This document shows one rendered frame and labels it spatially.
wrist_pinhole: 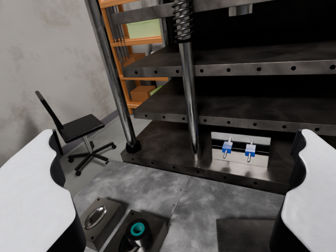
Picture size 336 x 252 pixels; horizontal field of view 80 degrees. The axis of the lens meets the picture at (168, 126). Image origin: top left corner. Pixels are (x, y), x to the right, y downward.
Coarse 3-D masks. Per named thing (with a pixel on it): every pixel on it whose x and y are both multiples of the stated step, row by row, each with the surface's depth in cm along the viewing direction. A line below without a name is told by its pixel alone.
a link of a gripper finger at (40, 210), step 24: (48, 144) 9; (0, 168) 8; (24, 168) 8; (48, 168) 8; (0, 192) 7; (24, 192) 7; (48, 192) 7; (0, 216) 6; (24, 216) 6; (48, 216) 6; (72, 216) 6; (0, 240) 5; (24, 240) 5; (48, 240) 5; (72, 240) 6
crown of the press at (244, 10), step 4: (248, 4) 92; (252, 4) 93; (228, 8) 97; (232, 8) 95; (236, 8) 94; (240, 8) 93; (244, 8) 93; (248, 8) 93; (252, 8) 94; (228, 12) 98; (232, 12) 96; (236, 12) 94; (240, 12) 94; (244, 12) 93; (248, 12) 94; (252, 12) 95
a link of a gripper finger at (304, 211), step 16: (304, 144) 9; (320, 144) 9; (304, 160) 8; (320, 160) 8; (304, 176) 7; (320, 176) 7; (288, 192) 7; (304, 192) 7; (320, 192) 7; (288, 208) 6; (304, 208) 6; (320, 208) 6; (288, 224) 6; (304, 224) 6; (320, 224) 6; (272, 240) 6; (288, 240) 6; (304, 240) 5; (320, 240) 5
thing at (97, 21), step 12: (84, 0) 87; (96, 0) 88; (156, 0) 140; (96, 12) 89; (96, 24) 91; (96, 36) 94; (168, 36) 151; (108, 48) 97; (108, 60) 99; (108, 72) 102; (120, 84) 107; (120, 96) 109; (120, 108) 112; (120, 120) 117; (132, 132) 121; (132, 144) 124
